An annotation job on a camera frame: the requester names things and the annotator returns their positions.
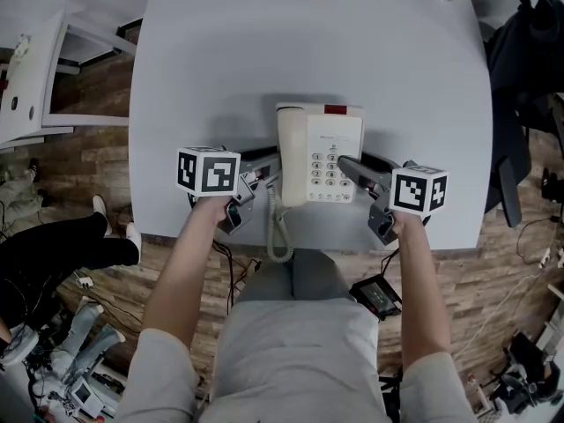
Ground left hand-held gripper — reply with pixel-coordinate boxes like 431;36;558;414
175;145;283;237

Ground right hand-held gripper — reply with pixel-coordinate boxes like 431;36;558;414
337;151;449;247

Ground white corded desk telephone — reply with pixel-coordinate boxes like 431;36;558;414
266;101;366;263

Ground person's right forearm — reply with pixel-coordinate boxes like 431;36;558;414
394;212;455;369

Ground person's left forearm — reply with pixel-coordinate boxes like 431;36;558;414
140;196;230;360

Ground grey work table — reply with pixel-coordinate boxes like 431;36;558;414
127;0;494;253

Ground black office chair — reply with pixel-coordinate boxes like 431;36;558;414
482;0;564;228

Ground person's legs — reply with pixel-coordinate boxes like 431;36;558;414
240;249;356;303

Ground black hip-worn device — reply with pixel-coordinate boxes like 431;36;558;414
349;274;403;322

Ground person's grey shirt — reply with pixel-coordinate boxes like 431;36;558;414
112;297;481;423

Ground light blue jeans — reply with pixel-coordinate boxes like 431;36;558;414
56;301;127;369

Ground small white side table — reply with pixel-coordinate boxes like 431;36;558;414
0;9;145;149

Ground black equipment pile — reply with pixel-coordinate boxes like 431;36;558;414
501;332;564;413

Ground small white figurine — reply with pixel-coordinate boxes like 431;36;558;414
11;33;33;59

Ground small white screen device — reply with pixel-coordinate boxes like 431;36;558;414
70;379;105;418

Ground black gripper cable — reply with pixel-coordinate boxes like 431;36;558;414
211;240;235;316

